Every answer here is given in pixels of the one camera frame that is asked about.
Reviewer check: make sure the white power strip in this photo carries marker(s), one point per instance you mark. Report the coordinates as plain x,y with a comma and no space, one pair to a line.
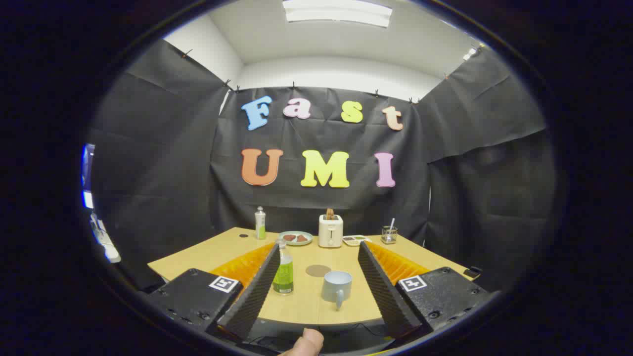
105,241

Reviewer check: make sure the white divided tray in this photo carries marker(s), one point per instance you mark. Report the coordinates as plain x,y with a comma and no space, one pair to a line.
356,240

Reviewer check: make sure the bright screen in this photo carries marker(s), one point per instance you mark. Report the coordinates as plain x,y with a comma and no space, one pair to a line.
87,173

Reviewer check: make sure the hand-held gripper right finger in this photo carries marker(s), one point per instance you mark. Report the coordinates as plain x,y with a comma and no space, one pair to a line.
383,291

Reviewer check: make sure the ceiling light panel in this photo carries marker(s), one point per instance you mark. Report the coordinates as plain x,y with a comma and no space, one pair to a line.
336,11

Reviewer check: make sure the small white ceiling fixture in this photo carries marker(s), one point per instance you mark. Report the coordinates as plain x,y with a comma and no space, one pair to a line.
470,52

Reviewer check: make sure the small black block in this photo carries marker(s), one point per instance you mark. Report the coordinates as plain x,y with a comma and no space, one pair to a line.
473,271

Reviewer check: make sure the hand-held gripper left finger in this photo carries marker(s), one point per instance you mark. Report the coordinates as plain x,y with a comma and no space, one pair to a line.
257,291

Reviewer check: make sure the black backdrop cloth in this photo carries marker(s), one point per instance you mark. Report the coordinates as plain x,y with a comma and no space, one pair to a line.
148,173

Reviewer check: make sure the green label juice bottle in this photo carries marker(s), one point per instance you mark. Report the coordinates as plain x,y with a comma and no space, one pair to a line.
283,269

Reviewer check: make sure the white and green tube bottle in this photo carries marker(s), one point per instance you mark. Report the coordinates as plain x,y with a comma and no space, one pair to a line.
260,225

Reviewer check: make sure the round brown coaster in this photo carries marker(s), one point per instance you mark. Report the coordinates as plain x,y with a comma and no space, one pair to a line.
318,270

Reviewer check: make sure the white toaster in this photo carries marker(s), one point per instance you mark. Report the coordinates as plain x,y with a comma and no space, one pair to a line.
330,232

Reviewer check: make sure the pale blue cup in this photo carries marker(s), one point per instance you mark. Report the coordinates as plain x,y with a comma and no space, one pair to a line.
336,287

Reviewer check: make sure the wooden table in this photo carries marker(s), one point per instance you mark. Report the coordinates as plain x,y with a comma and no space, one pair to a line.
306,301

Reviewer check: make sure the pale green plate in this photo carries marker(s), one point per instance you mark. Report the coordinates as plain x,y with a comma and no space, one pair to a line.
295,243

